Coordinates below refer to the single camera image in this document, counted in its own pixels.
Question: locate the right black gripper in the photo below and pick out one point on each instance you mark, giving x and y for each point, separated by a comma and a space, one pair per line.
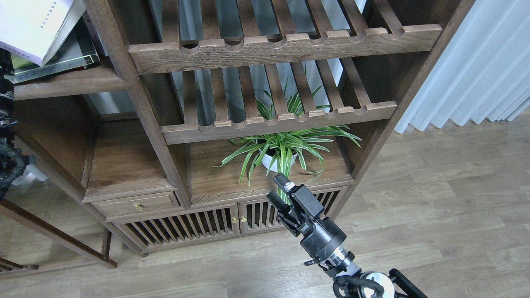
322, 239

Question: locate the black and green book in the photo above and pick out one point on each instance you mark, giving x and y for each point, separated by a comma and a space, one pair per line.
77, 51

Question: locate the white and lilac book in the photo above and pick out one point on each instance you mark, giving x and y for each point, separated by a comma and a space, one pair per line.
35, 29

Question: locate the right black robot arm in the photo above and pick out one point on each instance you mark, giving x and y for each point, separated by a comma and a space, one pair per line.
350, 282

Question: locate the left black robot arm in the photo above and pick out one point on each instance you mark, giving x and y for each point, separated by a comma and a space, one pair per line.
12, 162

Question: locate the white plant pot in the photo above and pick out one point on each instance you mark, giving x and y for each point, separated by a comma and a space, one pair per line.
273, 161

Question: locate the green spider plant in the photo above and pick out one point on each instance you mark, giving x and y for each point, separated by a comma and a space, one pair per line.
300, 141

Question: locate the dark wooden bookshelf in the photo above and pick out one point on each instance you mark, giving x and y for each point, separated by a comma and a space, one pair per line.
152, 122

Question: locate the white curtain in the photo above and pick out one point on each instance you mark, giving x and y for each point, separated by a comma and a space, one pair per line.
483, 74

